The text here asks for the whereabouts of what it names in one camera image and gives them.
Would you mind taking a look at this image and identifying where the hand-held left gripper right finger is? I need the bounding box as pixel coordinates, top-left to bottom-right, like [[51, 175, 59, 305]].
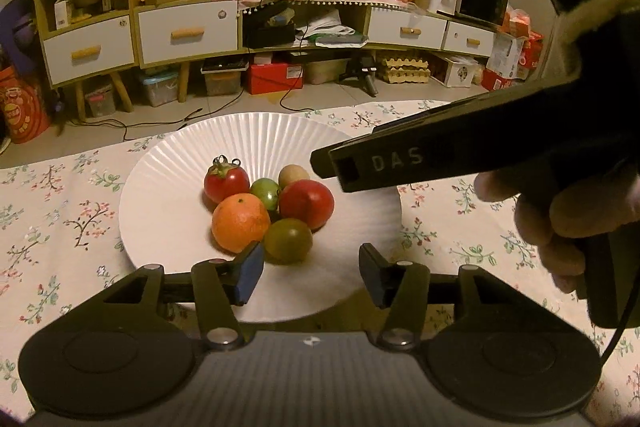
[[359, 243, 521, 351]]

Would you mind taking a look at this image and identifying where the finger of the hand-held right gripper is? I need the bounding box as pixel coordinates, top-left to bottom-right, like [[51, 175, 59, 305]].
[[370, 75, 601, 148]]

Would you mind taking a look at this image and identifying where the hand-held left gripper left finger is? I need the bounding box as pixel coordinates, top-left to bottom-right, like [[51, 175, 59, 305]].
[[102, 241, 265, 351]]

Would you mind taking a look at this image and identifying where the green tomato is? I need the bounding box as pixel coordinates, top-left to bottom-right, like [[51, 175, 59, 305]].
[[250, 178, 282, 212], [263, 217, 314, 265]]

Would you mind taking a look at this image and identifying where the orange mandarin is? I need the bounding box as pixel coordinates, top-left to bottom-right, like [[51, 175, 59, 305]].
[[211, 193, 271, 254]]

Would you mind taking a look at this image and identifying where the red tomato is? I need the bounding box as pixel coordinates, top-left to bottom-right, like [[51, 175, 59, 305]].
[[278, 180, 335, 231], [203, 156, 251, 205]]

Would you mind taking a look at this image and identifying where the white ribbed plate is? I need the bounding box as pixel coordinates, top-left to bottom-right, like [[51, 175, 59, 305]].
[[118, 112, 403, 323]]

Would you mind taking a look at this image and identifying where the person's right hand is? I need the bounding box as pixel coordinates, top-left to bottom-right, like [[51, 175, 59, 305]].
[[474, 164, 640, 294]]

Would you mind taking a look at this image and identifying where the white printed box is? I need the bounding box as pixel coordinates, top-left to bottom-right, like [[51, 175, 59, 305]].
[[435, 54, 481, 88]]

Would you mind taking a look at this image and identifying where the red and white carton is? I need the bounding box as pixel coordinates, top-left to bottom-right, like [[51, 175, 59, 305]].
[[486, 32, 528, 80]]

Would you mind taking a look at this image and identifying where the white drawer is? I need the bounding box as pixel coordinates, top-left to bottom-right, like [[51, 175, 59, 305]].
[[442, 22, 496, 58], [42, 16, 136, 85], [137, 1, 238, 64], [367, 7, 447, 50]]

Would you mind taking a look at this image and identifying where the egg carton stack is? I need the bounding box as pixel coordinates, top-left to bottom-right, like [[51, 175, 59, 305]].
[[377, 54, 431, 82]]

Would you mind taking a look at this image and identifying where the clear storage box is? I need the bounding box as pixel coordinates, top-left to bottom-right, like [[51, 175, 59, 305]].
[[202, 59, 246, 96], [305, 57, 351, 85]]

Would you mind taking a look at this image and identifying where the dark green pouch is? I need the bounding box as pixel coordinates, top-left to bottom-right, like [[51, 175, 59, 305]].
[[315, 34, 368, 48]]

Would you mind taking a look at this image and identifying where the red box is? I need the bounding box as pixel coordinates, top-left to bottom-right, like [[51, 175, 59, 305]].
[[247, 63, 303, 95]]

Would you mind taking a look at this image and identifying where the white paper stack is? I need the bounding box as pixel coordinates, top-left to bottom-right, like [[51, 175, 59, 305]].
[[299, 11, 352, 40]]

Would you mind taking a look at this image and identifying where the black bag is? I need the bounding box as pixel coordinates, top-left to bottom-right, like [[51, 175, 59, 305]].
[[244, 6, 297, 50]]

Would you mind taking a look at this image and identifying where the blue-lid storage box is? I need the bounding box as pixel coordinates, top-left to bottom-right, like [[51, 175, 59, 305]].
[[137, 69, 181, 108]]

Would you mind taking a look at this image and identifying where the floral tablecloth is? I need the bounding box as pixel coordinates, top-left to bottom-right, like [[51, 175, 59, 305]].
[[0, 99, 640, 427]]

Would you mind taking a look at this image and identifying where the wooden drawer cabinet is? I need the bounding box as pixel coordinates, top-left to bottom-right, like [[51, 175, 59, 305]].
[[135, 0, 241, 90]]

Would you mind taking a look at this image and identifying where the grey storage box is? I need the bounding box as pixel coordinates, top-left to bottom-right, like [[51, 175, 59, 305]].
[[82, 79, 118, 118]]

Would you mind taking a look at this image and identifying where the orange printed bag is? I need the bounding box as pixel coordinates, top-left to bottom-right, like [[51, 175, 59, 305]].
[[0, 66, 52, 144]]

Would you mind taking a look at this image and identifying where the purple cloth bundle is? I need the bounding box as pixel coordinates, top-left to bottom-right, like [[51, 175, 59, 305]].
[[0, 0, 43, 75]]

